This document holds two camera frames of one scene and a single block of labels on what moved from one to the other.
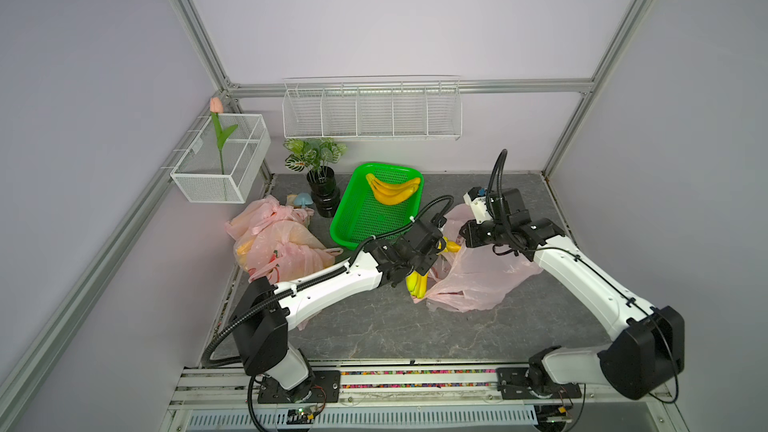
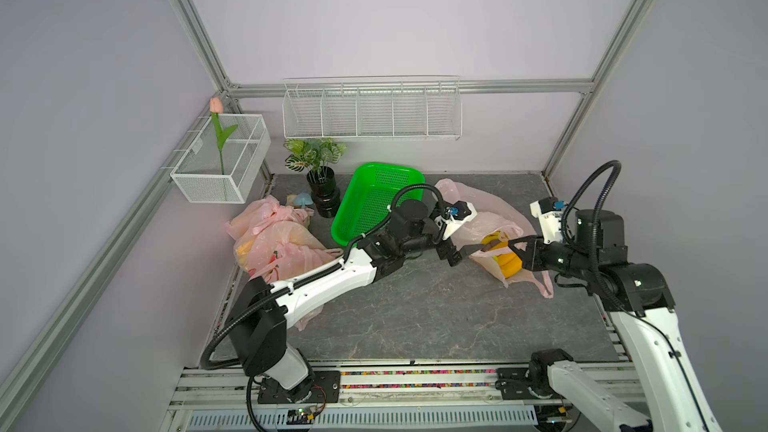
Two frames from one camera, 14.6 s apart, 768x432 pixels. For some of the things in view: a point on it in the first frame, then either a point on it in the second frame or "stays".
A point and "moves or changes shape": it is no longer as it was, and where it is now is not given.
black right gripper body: [486, 233] -> [557, 258]
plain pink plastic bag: [470, 278] moves or changes shape
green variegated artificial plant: [312, 153] stays
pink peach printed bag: [282, 261] stays
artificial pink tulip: [217, 108] stays
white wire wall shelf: [372, 107] stays
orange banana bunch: [392, 193] -> [509, 262]
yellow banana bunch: [417, 283] moves or changes shape
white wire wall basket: [207, 173] stays
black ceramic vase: [325, 194] stays
